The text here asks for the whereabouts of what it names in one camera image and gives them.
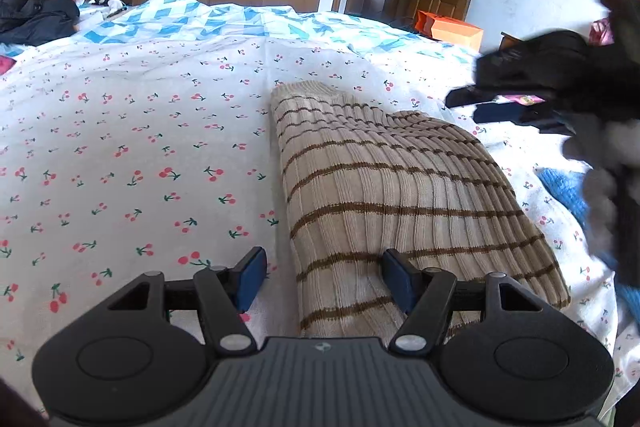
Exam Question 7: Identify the blue white checkered quilt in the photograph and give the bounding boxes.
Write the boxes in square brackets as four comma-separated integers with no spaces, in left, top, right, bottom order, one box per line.
[75,0,481,60]

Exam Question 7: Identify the wooden cabinet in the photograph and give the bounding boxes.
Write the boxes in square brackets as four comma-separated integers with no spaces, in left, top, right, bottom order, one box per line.
[500,31,531,55]

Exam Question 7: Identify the blue knit garment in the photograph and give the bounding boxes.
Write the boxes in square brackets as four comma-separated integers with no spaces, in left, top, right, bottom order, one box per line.
[537,167,640,325]

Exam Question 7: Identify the beige brown-striped knit sweater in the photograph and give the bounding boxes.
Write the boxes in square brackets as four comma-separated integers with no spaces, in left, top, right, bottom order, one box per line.
[270,82,572,339]

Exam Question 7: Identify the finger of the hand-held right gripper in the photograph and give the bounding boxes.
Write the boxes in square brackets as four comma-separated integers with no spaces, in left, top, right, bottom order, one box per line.
[472,101,577,136]
[444,86,501,110]

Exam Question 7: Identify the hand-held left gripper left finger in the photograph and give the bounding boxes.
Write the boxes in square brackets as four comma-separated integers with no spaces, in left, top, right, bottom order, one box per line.
[107,247,269,355]

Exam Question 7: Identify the white cherry print bed sheet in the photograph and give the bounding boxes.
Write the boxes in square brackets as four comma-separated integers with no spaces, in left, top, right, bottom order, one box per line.
[0,14,626,408]

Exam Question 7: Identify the dark jacket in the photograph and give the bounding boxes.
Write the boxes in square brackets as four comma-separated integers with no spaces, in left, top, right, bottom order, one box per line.
[0,0,81,45]

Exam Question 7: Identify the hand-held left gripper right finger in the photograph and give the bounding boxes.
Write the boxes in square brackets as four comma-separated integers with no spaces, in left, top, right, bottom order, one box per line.
[381,249,544,355]

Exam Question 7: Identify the orange paper bag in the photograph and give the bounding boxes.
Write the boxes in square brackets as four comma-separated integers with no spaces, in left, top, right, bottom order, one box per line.
[414,10,485,52]

